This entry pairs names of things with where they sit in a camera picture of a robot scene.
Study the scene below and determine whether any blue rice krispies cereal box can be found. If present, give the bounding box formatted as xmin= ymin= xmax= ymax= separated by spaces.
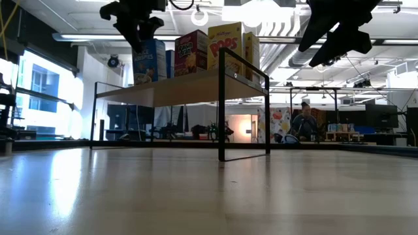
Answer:
xmin=165 ymin=49 xmax=176 ymax=80
xmin=132 ymin=38 xmax=168 ymax=87

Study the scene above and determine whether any black metal stand frame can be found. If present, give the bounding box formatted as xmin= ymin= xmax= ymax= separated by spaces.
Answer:
xmin=289 ymin=86 xmax=339 ymax=125

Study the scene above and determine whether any colourful printed banner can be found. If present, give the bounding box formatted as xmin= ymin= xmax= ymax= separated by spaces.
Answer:
xmin=257 ymin=106 xmax=292 ymax=144

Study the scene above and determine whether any white and blue helmet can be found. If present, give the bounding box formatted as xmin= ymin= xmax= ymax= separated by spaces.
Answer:
xmin=280 ymin=134 xmax=300 ymax=144

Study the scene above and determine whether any person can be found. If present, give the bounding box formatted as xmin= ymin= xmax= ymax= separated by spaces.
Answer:
xmin=290 ymin=101 xmax=319 ymax=143

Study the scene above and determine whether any long ceiling light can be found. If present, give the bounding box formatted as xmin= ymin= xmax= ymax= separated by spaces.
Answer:
xmin=52 ymin=32 xmax=182 ymax=42

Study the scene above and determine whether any yellow cable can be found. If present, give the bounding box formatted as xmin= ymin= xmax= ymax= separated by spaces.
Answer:
xmin=0 ymin=0 xmax=21 ymax=53

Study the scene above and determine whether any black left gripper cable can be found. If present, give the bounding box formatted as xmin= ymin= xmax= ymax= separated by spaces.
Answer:
xmin=168 ymin=0 xmax=196 ymax=11

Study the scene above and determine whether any white ring lamp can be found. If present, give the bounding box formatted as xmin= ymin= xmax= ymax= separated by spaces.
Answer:
xmin=191 ymin=8 xmax=210 ymax=27

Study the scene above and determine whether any black metal table frame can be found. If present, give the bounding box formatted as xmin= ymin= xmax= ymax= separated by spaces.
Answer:
xmin=0 ymin=139 xmax=418 ymax=158

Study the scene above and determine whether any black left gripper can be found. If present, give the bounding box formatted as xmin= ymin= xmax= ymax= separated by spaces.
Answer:
xmin=99 ymin=0 xmax=167 ymax=55

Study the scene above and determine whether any magenta raisin bran cereal box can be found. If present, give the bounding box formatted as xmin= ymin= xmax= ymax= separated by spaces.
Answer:
xmin=174 ymin=29 xmax=210 ymax=78

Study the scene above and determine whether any yellow pops cereal box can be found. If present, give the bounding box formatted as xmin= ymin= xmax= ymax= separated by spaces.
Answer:
xmin=242 ymin=31 xmax=261 ymax=82
xmin=207 ymin=22 xmax=244 ymax=76

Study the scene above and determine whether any dark cabinet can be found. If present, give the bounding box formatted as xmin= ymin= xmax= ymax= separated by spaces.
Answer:
xmin=106 ymin=104 xmax=155 ymax=142

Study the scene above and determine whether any wooden shelf with black frame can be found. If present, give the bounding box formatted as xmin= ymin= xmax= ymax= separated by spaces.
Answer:
xmin=89 ymin=47 xmax=272 ymax=163

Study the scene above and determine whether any round black ceiling speaker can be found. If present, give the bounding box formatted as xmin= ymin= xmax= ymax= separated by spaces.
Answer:
xmin=106 ymin=54 xmax=120 ymax=69

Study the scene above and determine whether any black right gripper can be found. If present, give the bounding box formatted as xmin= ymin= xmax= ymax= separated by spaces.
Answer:
xmin=298 ymin=0 xmax=383 ymax=68

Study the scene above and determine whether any dark storage rack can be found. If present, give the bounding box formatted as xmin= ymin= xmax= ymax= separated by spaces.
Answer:
xmin=0 ymin=73 xmax=17 ymax=156

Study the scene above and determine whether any black monitor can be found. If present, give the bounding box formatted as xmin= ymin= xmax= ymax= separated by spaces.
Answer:
xmin=364 ymin=103 xmax=400 ymax=130

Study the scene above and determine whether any small wooden table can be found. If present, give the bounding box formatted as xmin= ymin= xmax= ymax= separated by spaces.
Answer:
xmin=325 ymin=130 xmax=361 ymax=143

